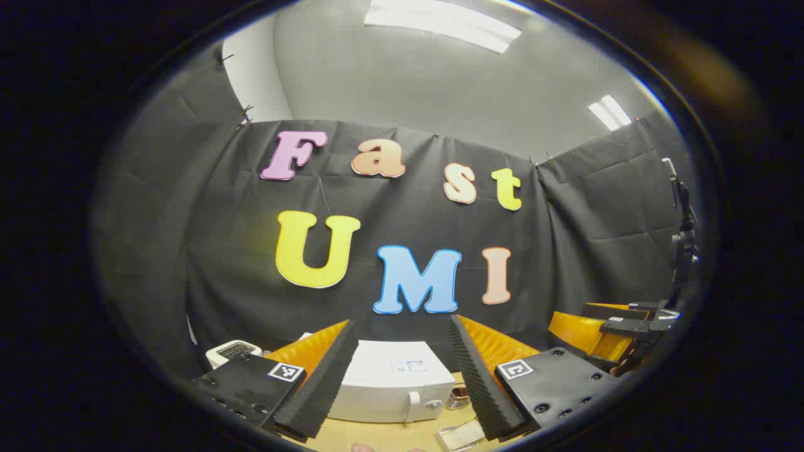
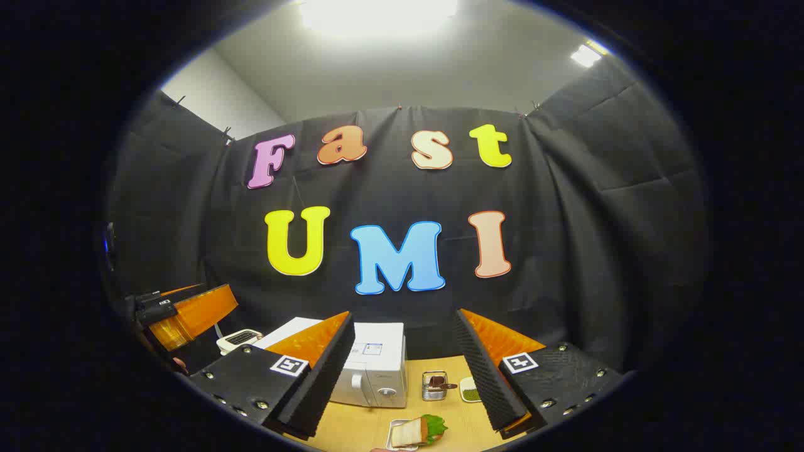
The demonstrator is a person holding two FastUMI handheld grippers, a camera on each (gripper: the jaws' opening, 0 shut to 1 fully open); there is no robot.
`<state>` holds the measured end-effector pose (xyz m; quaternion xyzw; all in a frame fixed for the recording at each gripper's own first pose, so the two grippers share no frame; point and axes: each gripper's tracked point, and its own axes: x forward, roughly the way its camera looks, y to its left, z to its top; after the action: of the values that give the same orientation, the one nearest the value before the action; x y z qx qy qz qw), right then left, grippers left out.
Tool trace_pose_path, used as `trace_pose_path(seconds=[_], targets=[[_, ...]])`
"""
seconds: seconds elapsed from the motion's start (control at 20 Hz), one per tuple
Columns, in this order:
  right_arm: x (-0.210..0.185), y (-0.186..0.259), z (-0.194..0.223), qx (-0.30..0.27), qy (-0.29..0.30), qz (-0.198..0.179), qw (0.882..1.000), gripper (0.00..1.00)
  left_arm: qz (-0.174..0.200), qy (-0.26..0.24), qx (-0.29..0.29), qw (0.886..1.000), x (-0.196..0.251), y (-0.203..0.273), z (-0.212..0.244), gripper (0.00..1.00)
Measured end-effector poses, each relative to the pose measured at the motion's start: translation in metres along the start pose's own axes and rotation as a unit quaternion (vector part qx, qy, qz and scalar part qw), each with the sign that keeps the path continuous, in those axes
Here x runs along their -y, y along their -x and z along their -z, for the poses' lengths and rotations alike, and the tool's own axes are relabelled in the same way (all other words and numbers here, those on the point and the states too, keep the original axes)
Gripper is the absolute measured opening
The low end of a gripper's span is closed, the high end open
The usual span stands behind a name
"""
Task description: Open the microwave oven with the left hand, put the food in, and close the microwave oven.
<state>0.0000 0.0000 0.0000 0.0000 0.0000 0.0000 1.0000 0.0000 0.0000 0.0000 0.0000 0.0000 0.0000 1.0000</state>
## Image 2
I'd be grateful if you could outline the white rectangular tray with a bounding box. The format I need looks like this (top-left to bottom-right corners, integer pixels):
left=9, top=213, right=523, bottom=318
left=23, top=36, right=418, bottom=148
left=385, top=419, right=440, bottom=451

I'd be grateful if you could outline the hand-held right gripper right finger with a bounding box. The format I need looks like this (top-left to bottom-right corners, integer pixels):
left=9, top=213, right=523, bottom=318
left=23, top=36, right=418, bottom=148
left=454, top=308, right=624, bottom=440

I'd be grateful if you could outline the black backdrop cloth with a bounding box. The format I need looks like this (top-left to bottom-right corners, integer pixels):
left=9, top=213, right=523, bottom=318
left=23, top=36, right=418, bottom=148
left=107, top=60, right=710, bottom=377

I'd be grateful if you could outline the metal wire utensil holder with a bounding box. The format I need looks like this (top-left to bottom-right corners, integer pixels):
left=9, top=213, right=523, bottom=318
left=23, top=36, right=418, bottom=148
left=421, top=371, right=448, bottom=401

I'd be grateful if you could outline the white microwave oven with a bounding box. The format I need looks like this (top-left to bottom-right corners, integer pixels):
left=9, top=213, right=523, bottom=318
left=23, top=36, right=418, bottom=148
left=254, top=317, right=408, bottom=409

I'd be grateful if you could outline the large ceiling light panel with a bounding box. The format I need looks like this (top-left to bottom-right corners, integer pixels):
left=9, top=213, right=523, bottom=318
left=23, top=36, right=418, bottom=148
left=300, top=0, right=460, bottom=40

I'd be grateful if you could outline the small ceiling light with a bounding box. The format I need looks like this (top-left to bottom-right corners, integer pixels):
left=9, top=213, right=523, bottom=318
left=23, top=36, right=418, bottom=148
left=570, top=41, right=609, bottom=68

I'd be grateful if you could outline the white toaster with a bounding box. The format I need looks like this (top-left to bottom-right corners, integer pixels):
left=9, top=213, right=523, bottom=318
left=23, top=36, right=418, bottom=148
left=217, top=329, right=263, bottom=356

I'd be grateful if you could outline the lettuce sandwich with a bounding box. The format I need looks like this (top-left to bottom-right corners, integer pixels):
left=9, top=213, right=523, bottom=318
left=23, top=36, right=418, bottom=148
left=391, top=414, right=448, bottom=449

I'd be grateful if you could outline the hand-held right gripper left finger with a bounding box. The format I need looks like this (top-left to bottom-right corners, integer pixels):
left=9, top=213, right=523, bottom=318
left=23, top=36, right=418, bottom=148
left=188, top=311, right=356, bottom=440

